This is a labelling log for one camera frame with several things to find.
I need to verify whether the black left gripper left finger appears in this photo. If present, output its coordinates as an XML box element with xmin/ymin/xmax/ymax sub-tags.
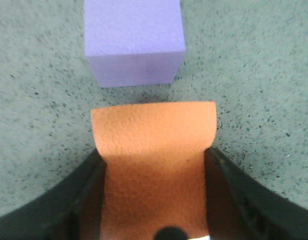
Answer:
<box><xmin>0</xmin><ymin>150</ymin><xmax>106</xmax><ymax>240</ymax></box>

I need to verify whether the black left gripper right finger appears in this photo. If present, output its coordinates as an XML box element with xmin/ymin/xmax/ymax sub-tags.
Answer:
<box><xmin>205</xmin><ymin>147</ymin><xmax>308</xmax><ymax>240</ymax></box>

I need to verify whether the orange foam cube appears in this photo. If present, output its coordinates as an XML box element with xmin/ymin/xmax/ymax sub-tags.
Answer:
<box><xmin>91</xmin><ymin>101</ymin><xmax>217</xmax><ymax>240</ymax></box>

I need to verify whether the purple foam cube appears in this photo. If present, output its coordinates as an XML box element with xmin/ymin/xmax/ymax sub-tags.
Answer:
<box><xmin>84</xmin><ymin>0</ymin><xmax>186</xmax><ymax>88</ymax></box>

